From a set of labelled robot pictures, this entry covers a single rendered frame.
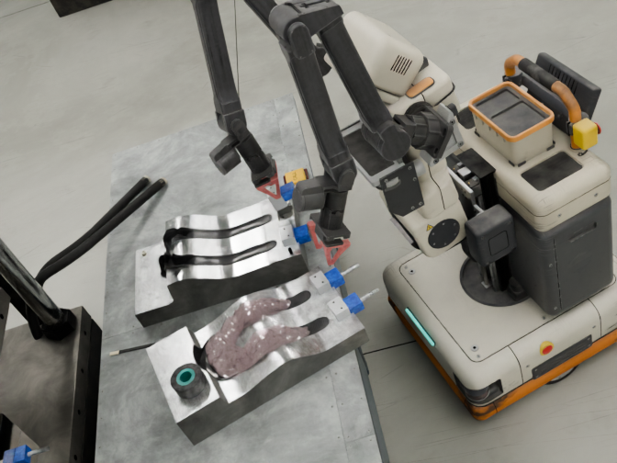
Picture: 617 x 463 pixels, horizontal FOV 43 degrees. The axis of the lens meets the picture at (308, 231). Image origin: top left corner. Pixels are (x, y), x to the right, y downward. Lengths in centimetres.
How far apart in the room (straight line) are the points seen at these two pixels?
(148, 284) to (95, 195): 202
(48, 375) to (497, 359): 134
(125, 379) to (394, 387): 106
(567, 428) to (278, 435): 112
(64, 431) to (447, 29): 303
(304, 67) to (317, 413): 81
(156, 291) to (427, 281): 98
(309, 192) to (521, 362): 105
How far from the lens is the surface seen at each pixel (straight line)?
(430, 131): 181
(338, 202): 180
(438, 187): 214
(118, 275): 246
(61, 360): 237
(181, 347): 201
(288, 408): 192
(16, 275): 226
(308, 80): 161
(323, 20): 156
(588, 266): 247
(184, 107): 454
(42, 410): 229
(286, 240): 211
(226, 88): 201
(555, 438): 267
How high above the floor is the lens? 236
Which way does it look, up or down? 43 degrees down
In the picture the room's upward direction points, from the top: 23 degrees counter-clockwise
